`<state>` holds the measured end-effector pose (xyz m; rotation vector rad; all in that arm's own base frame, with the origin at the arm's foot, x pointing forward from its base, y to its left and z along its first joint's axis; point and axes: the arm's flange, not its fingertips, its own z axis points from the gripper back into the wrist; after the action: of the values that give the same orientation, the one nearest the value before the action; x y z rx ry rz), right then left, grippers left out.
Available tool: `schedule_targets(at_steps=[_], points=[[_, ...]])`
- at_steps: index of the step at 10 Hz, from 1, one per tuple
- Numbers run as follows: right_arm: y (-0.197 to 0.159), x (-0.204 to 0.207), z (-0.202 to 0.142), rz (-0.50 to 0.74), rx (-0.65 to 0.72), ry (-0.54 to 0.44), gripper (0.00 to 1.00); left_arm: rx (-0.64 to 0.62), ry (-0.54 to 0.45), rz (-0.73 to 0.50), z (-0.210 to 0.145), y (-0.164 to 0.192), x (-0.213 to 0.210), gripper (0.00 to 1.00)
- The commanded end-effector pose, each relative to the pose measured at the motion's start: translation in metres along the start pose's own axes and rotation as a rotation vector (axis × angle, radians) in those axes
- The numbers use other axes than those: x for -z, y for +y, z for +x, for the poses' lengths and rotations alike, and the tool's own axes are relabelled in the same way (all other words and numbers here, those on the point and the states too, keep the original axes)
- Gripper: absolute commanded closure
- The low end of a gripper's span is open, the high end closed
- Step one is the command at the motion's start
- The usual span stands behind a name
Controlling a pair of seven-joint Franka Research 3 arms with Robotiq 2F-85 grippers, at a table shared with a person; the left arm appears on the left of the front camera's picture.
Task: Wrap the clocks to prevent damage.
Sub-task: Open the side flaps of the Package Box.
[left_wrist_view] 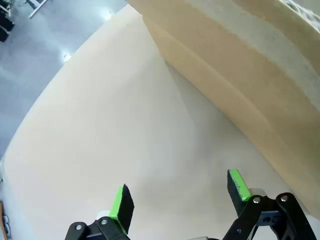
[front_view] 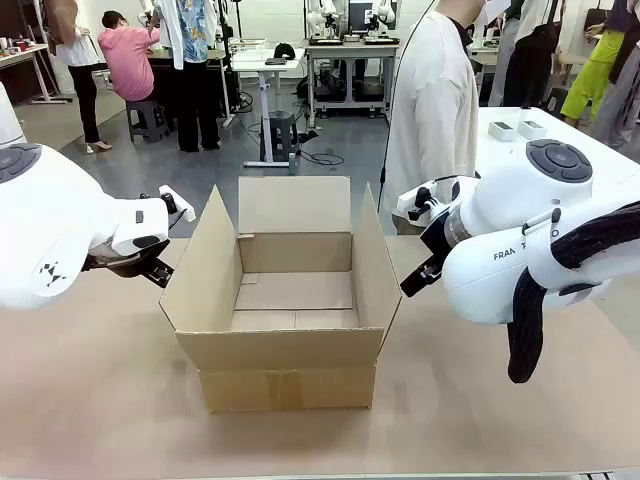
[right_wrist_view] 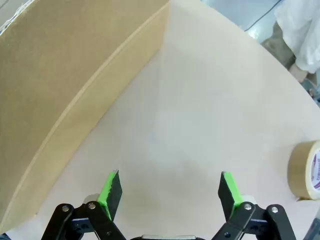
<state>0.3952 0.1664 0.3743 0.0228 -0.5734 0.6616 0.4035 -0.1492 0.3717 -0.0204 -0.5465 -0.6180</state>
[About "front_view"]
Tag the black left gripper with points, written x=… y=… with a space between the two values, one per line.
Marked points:
x=125 y=262

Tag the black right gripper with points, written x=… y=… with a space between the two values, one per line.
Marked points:
x=436 y=240

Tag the brown cardboard box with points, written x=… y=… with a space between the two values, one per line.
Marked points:
x=285 y=385

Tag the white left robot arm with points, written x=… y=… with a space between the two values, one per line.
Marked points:
x=50 y=225

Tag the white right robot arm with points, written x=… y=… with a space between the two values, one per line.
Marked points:
x=500 y=210

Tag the grey plastic stool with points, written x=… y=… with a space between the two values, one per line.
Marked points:
x=280 y=135
x=147 y=120

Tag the small green bottle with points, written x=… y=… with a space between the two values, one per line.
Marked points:
x=293 y=164

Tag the small white box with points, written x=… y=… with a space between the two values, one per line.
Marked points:
x=501 y=131
x=532 y=130

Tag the person in white cardigan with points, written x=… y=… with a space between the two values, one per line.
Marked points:
x=435 y=110

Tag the person in pink hoodie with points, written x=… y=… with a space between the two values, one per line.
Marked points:
x=127 y=65

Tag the white table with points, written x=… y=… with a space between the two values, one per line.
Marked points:
x=600 y=145

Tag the white standing desk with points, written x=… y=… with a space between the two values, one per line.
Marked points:
x=250 y=62

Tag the person in floral shirt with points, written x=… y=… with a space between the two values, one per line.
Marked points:
x=192 y=40

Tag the person in white blouse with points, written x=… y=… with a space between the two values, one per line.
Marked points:
x=80 y=50

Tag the grey metal workbench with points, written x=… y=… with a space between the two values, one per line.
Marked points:
x=350 y=52

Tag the person in dark clothes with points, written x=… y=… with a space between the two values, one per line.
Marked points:
x=530 y=65

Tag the black bag on desk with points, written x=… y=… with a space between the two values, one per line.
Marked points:
x=285 y=51

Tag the white workbench with red items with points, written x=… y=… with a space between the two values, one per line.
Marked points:
x=20 y=52

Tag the person in grey trousers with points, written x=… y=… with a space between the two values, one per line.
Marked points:
x=620 y=110

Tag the person in lime green trousers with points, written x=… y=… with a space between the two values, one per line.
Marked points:
x=592 y=75

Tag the black computer monitor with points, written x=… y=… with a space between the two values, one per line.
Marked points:
x=362 y=15

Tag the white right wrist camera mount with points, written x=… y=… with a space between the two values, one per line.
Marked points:
x=407 y=200

